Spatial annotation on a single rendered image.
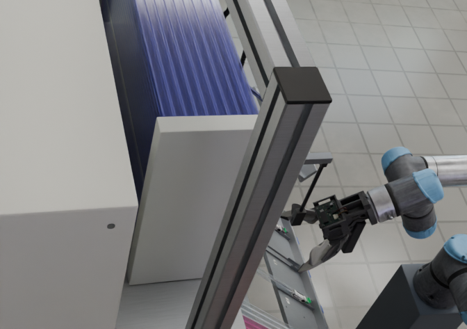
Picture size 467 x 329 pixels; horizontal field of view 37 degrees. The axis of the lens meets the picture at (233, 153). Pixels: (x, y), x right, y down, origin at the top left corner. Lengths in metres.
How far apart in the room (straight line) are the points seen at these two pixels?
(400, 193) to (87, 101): 0.90
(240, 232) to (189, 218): 0.23
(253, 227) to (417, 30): 3.68
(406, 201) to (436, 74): 2.54
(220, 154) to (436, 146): 2.84
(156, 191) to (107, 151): 0.14
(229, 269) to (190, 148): 0.15
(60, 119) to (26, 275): 0.16
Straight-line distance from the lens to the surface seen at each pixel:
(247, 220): 0.67
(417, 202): 1.54
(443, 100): 3.90
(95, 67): 0.82
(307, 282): 1.91
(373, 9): 4.33
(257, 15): 0.63
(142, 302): 1.01
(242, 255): 0.73
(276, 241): 1.89
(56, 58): 0.82
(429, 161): 1.73
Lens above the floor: 2.26
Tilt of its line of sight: 46 degrees down
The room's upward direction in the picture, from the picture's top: 18 degrees clockwise
